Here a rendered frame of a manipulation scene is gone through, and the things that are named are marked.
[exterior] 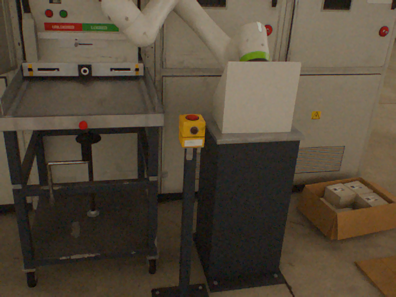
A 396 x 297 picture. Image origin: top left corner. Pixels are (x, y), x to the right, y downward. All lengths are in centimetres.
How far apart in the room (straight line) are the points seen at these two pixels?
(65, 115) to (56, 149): 83
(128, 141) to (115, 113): 80
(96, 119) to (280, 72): 74
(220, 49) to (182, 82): 45
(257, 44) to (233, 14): 53
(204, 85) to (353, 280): 126
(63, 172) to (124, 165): 34
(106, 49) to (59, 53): 21
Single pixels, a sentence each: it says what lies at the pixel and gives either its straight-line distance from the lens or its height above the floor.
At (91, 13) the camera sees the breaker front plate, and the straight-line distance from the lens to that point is 204.
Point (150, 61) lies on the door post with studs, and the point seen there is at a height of 88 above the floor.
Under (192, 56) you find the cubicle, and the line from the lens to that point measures 232.
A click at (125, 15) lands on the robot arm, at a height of 121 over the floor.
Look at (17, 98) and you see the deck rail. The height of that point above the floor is 85.
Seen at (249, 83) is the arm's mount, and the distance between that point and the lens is 171.
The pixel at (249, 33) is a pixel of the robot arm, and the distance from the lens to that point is 185.
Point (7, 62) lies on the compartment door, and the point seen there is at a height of 88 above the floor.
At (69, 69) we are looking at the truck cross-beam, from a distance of 208.
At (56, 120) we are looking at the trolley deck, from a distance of 168.
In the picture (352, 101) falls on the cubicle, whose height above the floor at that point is 63.
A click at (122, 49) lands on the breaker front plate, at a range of 207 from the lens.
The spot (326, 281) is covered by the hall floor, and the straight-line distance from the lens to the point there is 226.
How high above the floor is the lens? 145
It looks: 26 degrees down
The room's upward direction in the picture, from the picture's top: 3 degrees clockwise
